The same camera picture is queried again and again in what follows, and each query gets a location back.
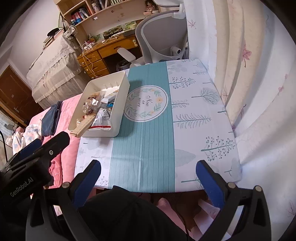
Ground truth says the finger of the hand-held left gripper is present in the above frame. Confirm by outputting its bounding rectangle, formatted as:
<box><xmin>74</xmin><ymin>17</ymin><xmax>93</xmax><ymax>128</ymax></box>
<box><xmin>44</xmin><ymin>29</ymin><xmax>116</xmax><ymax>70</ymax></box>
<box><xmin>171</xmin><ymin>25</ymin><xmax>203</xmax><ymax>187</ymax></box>
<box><xmin>11</xmin><ymin>139</ymin><xmax>42</xmax><ymax>162</ymax></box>
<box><xmin>40</xmin><ymin>132</ymin><xmax>70</xmax><ymax>167</ymax></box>

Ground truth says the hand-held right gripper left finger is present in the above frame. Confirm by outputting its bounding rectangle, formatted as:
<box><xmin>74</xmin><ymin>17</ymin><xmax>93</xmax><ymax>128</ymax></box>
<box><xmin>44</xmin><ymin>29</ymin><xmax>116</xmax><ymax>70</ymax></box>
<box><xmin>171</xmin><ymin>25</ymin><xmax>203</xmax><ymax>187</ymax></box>
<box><xmin>25</xmin><ymin>160</ymin><xmax>102</xmax><ymax>241</ymax></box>

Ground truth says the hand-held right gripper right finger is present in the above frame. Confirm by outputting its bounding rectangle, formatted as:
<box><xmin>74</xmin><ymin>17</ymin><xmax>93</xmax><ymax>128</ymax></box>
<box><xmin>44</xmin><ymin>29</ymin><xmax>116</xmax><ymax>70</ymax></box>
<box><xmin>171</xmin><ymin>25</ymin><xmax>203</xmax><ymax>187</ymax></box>
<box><xmin>196</xmin><ymin>160</ymin><xmax>271</xmax><ymax>241</ymax></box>

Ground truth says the beige snack packet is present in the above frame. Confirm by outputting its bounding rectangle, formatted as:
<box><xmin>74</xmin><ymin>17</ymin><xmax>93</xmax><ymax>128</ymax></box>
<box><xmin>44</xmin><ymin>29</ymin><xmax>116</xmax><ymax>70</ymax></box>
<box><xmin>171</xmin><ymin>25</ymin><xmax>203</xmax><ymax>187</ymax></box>
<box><xmin>70</xmin><ymin>115</ymin><xmax>96</xmax><ymax>139</ymax></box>

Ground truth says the red and white snack packet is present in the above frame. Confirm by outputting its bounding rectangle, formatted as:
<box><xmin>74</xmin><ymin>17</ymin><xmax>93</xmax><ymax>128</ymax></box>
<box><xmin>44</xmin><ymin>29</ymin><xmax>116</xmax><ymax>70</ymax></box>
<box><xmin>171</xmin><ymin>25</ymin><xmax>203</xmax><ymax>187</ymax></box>
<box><xmin>91</xmin><ymin>108</ymin><xmax>112</xmax><ymax>131</ymax></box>

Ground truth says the clear cookie bag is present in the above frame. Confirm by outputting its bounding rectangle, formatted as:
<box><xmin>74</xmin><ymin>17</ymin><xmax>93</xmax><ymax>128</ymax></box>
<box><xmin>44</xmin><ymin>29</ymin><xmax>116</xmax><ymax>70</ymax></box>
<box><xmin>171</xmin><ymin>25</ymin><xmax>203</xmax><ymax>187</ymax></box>
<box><xmin>80</xmin><ymin>91</ymin><xmax>104</xmax><ymax>116</ymax></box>

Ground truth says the white plastic tray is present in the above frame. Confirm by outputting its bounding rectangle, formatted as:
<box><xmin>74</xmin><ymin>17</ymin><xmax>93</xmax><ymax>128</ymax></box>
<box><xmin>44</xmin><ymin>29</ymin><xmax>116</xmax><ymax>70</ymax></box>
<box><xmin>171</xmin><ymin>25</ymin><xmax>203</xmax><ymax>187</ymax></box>
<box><xmin>68</xmin><ymin>71</ymin><xmax>129</xmax><ymax>138</ymax></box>

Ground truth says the white blue floral blanket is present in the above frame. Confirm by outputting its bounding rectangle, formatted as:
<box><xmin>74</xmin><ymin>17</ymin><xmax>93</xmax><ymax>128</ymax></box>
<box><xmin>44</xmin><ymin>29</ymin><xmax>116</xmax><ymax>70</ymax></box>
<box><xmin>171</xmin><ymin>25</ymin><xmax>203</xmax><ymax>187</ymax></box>
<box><xmin>6</xmin><ymin>124</ymin><xmax>42</xmax><ymax>156</ymax></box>

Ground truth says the pink crumpled garment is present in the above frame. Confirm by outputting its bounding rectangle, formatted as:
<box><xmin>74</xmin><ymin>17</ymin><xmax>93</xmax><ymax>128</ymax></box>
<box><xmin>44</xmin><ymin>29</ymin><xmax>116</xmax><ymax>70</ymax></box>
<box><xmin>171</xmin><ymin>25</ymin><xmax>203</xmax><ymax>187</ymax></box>
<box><xmin>47</xmin><ymin>137</ymin><xmax>78</xmax><ymax>186</ymax></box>

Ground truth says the dark blue folded garment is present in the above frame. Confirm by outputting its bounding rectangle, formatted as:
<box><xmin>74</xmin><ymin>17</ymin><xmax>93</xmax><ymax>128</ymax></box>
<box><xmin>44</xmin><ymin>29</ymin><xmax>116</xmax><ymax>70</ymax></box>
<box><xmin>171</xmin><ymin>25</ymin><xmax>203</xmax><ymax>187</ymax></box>
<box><xmin>41</xmin><ymin>101</ymin><xmax>63</xmax><ymax>137</ymax></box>

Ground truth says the pink blanket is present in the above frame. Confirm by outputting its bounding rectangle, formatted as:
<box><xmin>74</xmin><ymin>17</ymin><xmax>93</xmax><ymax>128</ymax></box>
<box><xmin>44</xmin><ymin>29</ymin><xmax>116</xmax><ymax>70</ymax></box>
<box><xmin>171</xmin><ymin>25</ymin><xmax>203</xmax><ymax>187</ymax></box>
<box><xmin>29</xmin><ymin>96</ymin><xmax>222</xmax><ymax>241</ymax></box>

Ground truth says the person's black clothing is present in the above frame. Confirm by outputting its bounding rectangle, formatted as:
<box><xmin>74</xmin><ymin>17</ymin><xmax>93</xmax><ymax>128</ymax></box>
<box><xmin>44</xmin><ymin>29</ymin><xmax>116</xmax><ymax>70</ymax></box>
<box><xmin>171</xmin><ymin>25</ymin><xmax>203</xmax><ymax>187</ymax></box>
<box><xmin>77</xmin><ymin>185</ymin><xmax>189</xmax><ymax>241</ymax></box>

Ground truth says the brown wooden door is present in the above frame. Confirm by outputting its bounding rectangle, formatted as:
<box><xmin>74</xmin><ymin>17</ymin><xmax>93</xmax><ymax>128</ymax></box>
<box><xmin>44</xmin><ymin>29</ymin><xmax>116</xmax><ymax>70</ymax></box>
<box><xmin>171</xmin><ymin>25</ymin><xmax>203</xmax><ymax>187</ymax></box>
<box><xmin>0</xmin><ymin>65</ymin><xmax>44</xmax><ymax>128</ymax></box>

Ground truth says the lace cloth covered piano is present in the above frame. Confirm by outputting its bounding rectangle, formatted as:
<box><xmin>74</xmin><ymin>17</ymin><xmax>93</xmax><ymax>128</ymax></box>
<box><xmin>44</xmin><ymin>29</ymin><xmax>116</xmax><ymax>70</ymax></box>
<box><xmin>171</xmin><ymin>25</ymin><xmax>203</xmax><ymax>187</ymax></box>
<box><xmin>26</xmin><ymin>35</ymin><xmax>87</xmax><ymax>109</ymax></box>

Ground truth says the trash bin with plastic liner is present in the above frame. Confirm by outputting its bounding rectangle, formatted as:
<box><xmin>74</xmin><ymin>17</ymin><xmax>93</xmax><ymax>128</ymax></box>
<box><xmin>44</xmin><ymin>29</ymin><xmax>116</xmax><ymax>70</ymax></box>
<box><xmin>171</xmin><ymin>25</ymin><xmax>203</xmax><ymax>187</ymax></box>
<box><xmin>116</xmin><ymin>59</ymin><xmax>131</xmax><ymax>71</ymax></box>

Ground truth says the stack of books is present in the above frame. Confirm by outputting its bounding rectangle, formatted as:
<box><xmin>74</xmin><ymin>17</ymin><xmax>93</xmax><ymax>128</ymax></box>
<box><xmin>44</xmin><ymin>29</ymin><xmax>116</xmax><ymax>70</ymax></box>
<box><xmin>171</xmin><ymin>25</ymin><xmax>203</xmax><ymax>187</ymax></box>
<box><xmin>42</xmin><ymin>31</ymin><xmax>64</xmax><ymax>49</ymax></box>

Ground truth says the wooden desk with drawers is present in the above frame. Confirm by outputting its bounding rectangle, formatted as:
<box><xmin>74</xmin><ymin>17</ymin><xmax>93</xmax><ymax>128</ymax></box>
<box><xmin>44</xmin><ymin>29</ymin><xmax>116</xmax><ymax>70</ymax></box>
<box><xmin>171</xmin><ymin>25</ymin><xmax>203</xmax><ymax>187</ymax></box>
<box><xmin>77</xmin><ymin>35</ymin><xmax>144</xmax><ymax>80</ymax></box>

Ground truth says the white leaf print curtain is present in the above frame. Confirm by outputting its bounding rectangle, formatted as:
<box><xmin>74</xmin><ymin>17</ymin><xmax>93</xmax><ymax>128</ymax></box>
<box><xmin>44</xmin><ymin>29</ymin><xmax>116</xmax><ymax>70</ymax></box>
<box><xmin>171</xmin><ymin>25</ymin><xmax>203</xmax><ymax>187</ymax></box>
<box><xmin>180</xmin><ymin>0</ymin><xmax>296</xmax><ymax>232</ymax></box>

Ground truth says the patterned fabric bag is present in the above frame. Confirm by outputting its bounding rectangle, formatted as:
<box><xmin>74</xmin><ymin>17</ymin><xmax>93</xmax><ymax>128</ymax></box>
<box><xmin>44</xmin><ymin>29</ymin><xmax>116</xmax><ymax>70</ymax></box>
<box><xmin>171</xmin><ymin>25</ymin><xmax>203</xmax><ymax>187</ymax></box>
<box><xmin>63</xmin><ymin>26</ymin><xmax>78</xmax><ymax>40</ymax></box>

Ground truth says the green and black box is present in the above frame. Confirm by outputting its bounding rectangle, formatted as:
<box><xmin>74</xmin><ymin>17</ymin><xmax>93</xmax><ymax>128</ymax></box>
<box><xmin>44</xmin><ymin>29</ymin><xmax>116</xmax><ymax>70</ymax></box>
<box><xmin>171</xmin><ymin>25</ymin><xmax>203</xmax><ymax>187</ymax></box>
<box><xmin>103</xmin><ymin>28</ymin><xmax>124</xmax><ymax>39</ymax></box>

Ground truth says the row of books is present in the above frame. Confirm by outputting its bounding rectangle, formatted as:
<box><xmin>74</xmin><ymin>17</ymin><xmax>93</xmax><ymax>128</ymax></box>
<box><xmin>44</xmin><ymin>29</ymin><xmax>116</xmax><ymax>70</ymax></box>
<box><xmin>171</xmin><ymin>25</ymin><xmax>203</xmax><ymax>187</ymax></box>
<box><xmin>70</xmin><ymin>0</ymin><xmax>130</xmax><ymax>22</ymax></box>

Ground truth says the wooden bookshelf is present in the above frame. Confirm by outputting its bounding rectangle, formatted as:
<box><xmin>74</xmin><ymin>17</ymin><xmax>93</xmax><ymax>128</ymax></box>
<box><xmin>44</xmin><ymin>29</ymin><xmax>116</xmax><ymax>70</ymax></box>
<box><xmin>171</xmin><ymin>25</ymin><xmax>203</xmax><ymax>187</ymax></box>
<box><xmin>53</xmin><ymin>0</ymin><xmax>162</xmax><ymax>43</ymax></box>

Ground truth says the grey office chair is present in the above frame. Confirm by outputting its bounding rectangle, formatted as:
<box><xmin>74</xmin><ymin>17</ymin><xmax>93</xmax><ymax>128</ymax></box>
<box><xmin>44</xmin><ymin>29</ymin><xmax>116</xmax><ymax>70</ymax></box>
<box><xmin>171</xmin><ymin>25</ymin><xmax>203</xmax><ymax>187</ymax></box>
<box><xmin>117</xmin><ymin>0</ymin><xmax>189</xmax><ymax>69</ymax></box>

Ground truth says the thin black cable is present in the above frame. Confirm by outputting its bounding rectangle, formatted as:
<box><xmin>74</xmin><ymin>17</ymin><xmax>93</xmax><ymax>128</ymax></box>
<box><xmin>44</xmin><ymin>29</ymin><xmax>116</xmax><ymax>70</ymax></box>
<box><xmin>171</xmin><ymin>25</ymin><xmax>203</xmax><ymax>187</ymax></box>
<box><xmin>173</xmin><ymin>199</ymin><xmax>193</xmax><ymax>241</ymax></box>

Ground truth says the white cable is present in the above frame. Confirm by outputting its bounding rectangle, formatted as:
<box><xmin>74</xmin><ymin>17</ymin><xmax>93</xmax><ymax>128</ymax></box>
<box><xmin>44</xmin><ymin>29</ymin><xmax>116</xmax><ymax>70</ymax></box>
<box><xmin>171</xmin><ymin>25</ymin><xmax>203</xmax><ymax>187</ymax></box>
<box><xmin>81</xmin><ymin>47</ymin><xmax>97</xmax><ymax>79</ymax></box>

